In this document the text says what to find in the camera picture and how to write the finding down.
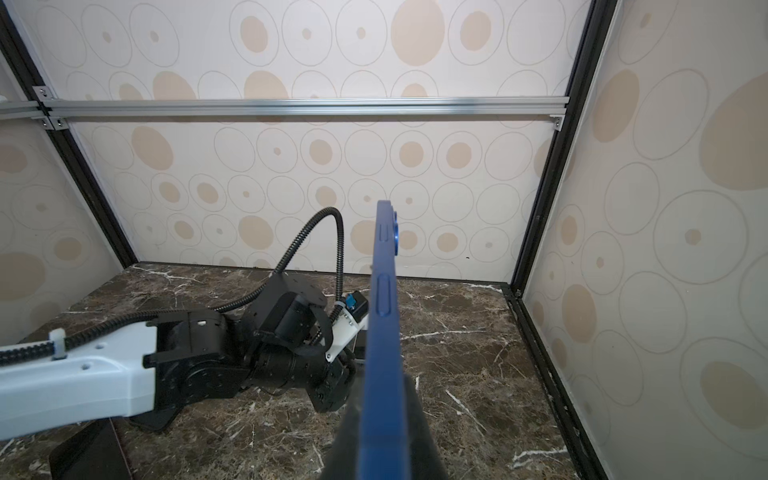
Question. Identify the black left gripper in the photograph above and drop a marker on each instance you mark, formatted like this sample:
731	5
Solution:
277	369

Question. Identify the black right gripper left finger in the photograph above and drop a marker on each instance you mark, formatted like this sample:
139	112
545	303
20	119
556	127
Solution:
341	460

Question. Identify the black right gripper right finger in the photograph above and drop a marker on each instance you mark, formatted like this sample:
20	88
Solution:
425	460

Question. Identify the blue-edged phone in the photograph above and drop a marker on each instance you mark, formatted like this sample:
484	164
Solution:
383	450

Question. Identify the purple-edged phone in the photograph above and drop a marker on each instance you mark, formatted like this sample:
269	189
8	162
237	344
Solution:
94	452

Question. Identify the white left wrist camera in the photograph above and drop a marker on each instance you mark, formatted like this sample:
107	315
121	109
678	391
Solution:
350	322

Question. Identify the horizontal aluminium frame bar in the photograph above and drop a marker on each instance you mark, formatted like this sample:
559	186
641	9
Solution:
54	113

